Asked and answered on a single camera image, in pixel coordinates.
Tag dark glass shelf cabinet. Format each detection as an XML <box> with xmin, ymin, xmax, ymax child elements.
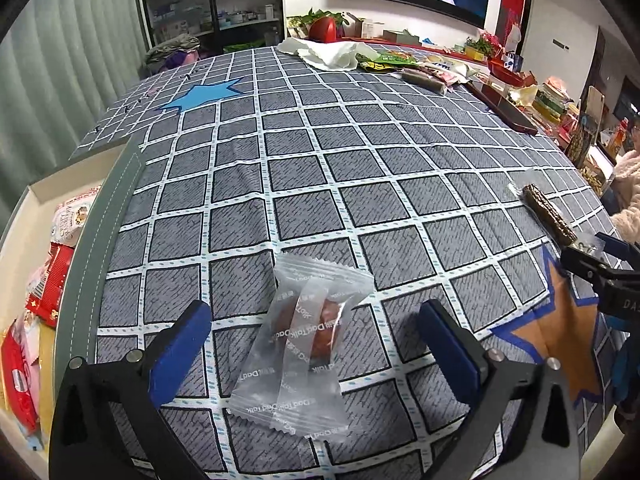
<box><xmin>135</xmin><ymin>0</ymin><xmax>283</xmax><ymax>57</ymax></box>

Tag potted red flowers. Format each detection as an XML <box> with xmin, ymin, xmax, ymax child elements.
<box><xmin>465</xmin><ymin>32</ymin><xmax>503</xmax><ymax>58</ymax></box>

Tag white cardboard box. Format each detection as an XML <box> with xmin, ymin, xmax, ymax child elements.
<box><xmin>0</xmin><ymin>147</ymin><xmax>133</xmax><ymax>466</ymax></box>

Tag dark long snack stick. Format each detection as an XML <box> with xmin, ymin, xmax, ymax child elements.
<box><xmin>402</xmin><ymin>71</ymin><xmax>446</xmax><ymax>93</ymax></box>

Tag green leafy plant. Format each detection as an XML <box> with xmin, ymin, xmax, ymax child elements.
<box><xmin>287</xmin><ymin>8</ymin><xmax>351</xmax><ymax>36</ymax></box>

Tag grey stitched table mat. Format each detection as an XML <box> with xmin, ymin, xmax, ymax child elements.
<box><xmin>70</xmin><ymin>142</ymin><xmax>146</xmax><ymax>366</ymax></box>

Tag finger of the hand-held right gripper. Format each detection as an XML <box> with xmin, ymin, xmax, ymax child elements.
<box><xmin>595</xmin><ymin>232</ymin><xmax>640</xmax><ymax>262</ymax></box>
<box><xmin>560</xmin><ymin>245</ymin><xmax>640</xmax><ymax>292</ymax></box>

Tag crumpled white tissue paper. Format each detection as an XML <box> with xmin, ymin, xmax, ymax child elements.
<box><xmin>277</xmin><ymin>37</ymin><xmax>373</xmax><ymax>72</ymax></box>

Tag pile of clothes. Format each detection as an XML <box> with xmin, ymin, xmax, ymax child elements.
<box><xmin>145</xmin><ymin>34</ymin><xmax>203</xmax><ymax>67</ymax></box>

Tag white sideboard with red top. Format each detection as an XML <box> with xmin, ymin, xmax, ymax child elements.
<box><xmin>285</xmin><ymin>25</ymin><xmax>471</xmax><ymax>56</ymax></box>

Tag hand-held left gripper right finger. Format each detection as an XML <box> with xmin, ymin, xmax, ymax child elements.
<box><xmin>417</xmin><ymin>300</ymin><xmax>583</xmax><ymax>480</ymax></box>

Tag red rounded ornament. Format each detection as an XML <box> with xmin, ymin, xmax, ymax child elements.
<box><xmin>307</xmin><ymin>16</ymin><xmax>337</xmax><ymax>42</ymax></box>

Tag pink white snack packet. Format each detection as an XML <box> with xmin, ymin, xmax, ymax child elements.
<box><xmin>10</xmin><ymin>310</ymin><xmax>45</xmax><ymax>366</ymax></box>

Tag grey checkered tablecloth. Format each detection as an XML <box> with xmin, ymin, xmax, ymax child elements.
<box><xmin>70</xmin><ymin>42</ymin><xmax>626</xmax><ymax>480</ymax></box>

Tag white round-print snack packet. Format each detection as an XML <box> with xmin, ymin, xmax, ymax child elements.
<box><xmin>50</xmin><ymin>185</ymin><xmax>103</xmax><ymax>248</ymax></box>

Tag clear brown snack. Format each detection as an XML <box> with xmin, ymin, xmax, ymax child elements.
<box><xmin>227</xmin><ymin>252</ymin><xmax>376</xmax><ymax>443</ymax></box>

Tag green tissue box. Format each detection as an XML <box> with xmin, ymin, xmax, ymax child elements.
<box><xmin>382</xmin><ymin>30</ymin><xmax>426</xmax><ymax>46</ymax></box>

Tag small red snack packet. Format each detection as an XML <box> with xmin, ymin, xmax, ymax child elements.
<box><xmin>26</xmin><ymin>242</ymin><xmax>76</xmax><ymax>328</ymax></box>

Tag orange star patch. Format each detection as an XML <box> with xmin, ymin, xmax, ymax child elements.
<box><xmin>490</xmin><ymin>242</ymin><xmax>606</xmax><ymax>408</ymax></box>

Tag side table with snack boxes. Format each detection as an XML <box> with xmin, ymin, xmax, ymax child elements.
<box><xmin>465</xmin><ymin>30</ymin><xmax>640</xmax><ymax>196</ymax></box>

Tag grey-green curtain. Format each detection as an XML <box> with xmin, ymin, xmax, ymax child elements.
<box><xmin>0</xmin><ymin>0</ymin><xmax>151</xmax><ymax>233</ymax></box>

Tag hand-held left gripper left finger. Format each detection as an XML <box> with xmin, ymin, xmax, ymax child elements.
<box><xmin>48</xmin><ymin>300</ymin><xmax>213</xmax><ymax>480</ymax></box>

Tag blue star patch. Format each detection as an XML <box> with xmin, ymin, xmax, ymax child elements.
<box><xmin>159</xmin><ymin>77</ymin><xmax>246</xmax><ymax>113</ymax></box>

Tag person's right hand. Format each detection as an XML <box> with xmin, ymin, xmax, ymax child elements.
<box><xmin>612</xmin><ymin>332</ymin><xmax>640</xmax><ymax>411</ymax></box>

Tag large red snack packet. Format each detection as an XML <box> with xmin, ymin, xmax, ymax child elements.
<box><xmin>0</xmin><ymin>332</ymin><xmax>41</xmax><ymax>433</ymax></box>

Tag chocolate bar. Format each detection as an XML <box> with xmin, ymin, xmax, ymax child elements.
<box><xmin>507</xmin><ymin>170</ymin><xmax>601</xmax><ymax>256</ymax></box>

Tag pile of assorted snack packets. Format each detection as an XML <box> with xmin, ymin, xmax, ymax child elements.
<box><xmin>357</xmin><ymin>50</ymin><xmax>481</xmax><ymax>93</ymax></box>

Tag red wall decoration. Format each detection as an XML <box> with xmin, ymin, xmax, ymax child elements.
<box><xmin>500</xmin><ymin>0</ymin><xmax>531</xmax><ymax>36</ymax></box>

